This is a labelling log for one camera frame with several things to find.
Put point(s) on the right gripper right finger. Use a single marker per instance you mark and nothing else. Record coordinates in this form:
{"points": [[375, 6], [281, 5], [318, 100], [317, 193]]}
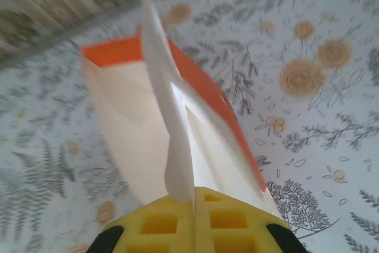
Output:
{"points": [[231, 232]]}

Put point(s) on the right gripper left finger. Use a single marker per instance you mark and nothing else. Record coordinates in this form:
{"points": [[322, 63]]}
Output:
{"points": [[157, 235]]}

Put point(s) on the white paper coffee filter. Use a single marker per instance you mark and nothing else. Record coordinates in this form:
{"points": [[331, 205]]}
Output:
{"points": [[174, 134]]}

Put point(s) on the orange white filter pack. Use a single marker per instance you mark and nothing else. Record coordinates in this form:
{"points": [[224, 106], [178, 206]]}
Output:
{"points": [[124, 110]]}

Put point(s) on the floral patterned tablecloth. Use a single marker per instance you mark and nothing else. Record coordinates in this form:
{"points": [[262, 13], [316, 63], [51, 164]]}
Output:
{"points": [[325, 176]]}

